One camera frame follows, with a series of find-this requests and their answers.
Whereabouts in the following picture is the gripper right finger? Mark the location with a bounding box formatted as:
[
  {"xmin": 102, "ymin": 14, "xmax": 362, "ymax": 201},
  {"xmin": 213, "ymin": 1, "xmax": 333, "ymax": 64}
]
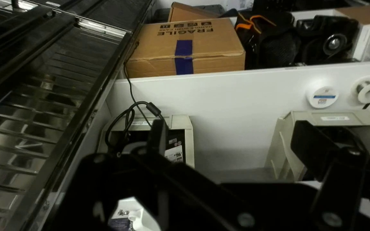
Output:
[{"xmin": 290, "ymin": 120, "xmax": 370, "ymax": 231}]

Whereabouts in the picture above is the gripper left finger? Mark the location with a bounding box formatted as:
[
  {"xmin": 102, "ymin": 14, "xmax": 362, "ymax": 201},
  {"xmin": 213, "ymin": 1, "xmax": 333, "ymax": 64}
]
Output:
[{"xmin": 45, "ymin": 119, "xmax": 246, "ymax": 231}]

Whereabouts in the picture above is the cardboard box with blue tape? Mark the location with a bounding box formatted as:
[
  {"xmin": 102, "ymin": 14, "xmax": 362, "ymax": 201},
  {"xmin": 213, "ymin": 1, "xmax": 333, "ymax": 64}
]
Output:
[{"xmin": 125, "ymin": 17, "xmax": 246, "ymax": 79}]

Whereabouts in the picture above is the plain cardboard box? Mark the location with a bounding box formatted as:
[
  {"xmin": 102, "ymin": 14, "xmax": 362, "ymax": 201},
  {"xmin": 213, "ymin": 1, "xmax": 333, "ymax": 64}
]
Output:
[{"xmin": 168, "ymin": 2, "xmax": 221, "ymax": 23}]

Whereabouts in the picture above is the black power adapter with labels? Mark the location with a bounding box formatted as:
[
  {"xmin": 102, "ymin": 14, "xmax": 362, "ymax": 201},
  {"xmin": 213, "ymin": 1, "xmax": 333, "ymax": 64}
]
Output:
[{"xmin": 165, "ymin": 130, "xmax": 186, "ymax": 164}]

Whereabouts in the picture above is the white plastic object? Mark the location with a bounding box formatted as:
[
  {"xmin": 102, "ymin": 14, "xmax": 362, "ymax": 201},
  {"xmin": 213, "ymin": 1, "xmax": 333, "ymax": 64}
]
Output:
[{"xmin": 108, "ymin": 196, "xmax": 160, "ymax": 231}]

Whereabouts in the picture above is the white disc with blue label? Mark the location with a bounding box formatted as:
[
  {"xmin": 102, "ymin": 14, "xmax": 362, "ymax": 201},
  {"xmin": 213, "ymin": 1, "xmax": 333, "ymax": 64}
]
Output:
[{"xmin": 306, "ymin": 86, "xmax": 339, "ymax": 109}]

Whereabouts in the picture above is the white tape roll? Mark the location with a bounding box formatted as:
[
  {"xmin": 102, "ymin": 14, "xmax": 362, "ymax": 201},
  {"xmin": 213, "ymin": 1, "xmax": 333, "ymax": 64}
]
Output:
[{"xmin": 353, "ymin": 76, "xmax": 370, "ymax": 105}]

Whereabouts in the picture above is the black bag with orange trim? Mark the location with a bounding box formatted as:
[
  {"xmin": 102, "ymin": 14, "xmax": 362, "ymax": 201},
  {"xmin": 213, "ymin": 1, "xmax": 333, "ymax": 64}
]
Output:
[{"xmin": 234, "ymin": 9, "xmax": 302, "ymax": 70}]

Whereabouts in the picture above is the black framed glass panel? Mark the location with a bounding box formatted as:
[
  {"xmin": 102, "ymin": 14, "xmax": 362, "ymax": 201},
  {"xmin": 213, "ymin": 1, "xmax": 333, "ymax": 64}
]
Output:
[{"xmin": 0, "ymin": 0, "xmax": 155, "ymax": 231}]

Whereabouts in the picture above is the beige open cable box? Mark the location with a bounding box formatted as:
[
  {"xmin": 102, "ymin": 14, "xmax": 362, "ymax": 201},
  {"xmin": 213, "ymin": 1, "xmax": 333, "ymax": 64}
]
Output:
[
  {"xmin": 98, "ymin": 114, "xmax": 195, "ymax": 169},
  {"xmin": 265, "ymin": 110, "xmax": 370, "ymax": 182}
]

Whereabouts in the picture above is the black cable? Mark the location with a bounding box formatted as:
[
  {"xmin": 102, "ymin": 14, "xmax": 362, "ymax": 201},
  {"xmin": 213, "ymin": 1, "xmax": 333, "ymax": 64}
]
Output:
[{"xmin": 104, "ymin": 41, "xmax": 163, "ymax": 152}]

